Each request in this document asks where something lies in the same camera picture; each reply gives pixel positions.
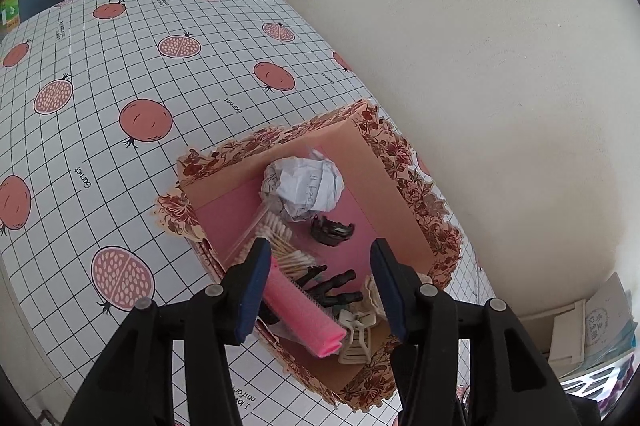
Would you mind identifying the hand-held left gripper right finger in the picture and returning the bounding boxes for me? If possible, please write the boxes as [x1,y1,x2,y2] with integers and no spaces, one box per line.
[370,237,573,426]

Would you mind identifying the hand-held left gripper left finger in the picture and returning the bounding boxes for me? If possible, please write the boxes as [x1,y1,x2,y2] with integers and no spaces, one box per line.
[60,237,273,426]

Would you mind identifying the pink hair roller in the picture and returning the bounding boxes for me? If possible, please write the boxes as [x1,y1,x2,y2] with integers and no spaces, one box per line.
[262,256,347,358]

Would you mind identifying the cotton swab packet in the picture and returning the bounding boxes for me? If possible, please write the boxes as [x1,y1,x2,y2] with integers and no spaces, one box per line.
[222,205,318,277]

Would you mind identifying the cream hair clip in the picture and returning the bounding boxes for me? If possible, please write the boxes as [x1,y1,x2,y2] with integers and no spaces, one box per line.
[337,307,378,367]

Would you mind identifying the black hair clips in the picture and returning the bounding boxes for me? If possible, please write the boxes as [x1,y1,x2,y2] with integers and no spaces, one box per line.
[295,265,365,309]

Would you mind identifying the floral pink cardboard box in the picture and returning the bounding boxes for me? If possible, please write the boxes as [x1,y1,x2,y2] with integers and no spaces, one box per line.
[151,98,466,412]

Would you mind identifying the black toy car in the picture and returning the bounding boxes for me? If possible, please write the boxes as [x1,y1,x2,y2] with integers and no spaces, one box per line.
[310,216,355,248]

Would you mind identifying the cream lace cloth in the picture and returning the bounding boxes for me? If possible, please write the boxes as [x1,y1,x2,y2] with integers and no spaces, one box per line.
[361,272,435,322]

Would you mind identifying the crumpled white paper ball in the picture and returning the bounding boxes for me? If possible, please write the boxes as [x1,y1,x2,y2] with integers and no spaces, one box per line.
[260,149,346,223]

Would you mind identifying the white shelf unit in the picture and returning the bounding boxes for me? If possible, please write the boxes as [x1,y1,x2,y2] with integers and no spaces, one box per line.
[517,298,588,374]

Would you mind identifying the white paper with writing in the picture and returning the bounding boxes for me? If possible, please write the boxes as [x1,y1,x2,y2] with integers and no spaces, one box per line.
[585,273,633,359]

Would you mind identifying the green packet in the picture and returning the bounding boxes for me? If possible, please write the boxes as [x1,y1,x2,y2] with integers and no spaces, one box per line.
[0,0,21,29]

